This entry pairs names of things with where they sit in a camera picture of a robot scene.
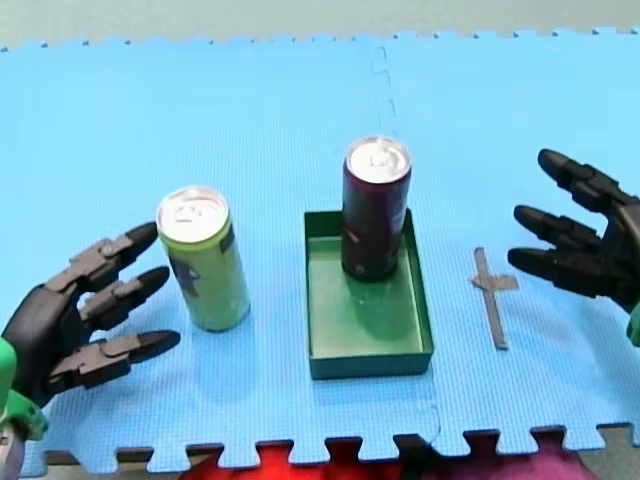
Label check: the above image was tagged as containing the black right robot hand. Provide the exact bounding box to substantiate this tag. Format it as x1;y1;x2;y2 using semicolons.
506;148;640;314

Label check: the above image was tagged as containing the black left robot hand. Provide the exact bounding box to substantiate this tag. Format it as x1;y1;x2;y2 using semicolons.
0;221;182;409

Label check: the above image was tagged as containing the green drink can dark band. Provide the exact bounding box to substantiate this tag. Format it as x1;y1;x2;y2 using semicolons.
155;185;252;334

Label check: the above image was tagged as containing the dark purple drink can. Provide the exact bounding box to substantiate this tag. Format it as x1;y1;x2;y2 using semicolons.
341;135;414;284

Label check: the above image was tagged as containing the shallow green tray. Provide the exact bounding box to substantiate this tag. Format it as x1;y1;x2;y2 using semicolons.
303;208;434;383

